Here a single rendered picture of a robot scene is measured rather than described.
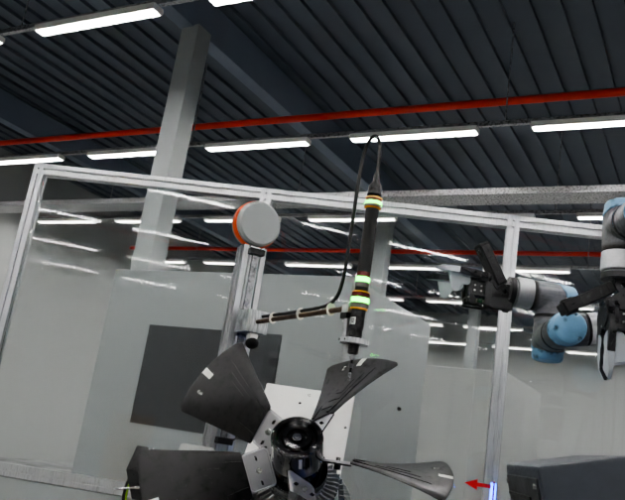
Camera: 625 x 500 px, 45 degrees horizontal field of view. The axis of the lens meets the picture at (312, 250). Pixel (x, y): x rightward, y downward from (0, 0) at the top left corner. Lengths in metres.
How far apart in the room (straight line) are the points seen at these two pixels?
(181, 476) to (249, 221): 1.02
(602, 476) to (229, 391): 1.12
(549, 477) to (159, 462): 0.99
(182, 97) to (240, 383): 6.74
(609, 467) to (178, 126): 7.60
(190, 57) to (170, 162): 1.24
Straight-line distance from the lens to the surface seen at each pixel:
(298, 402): 2.20
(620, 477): 0.99
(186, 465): 1.73
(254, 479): 1.77
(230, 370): 1.93
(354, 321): 1.79
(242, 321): 2.34
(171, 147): 8.26
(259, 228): 2.48
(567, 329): 1.75
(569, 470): 0.97
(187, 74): 8.57
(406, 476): 1.72
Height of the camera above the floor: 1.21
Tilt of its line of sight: 14 degrees up
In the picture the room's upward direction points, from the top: 9 degrees clockwise
